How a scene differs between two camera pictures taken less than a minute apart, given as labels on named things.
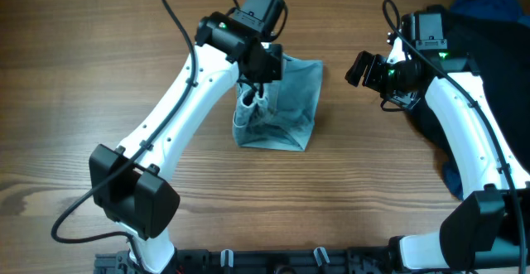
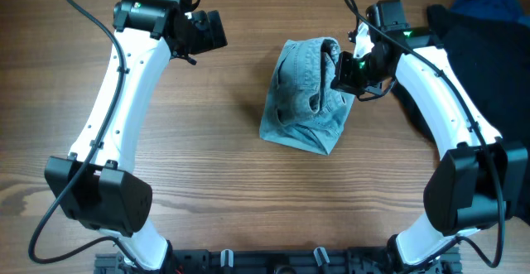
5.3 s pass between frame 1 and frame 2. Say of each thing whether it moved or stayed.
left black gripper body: moved
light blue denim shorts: moved
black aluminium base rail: stayed
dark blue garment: stayed
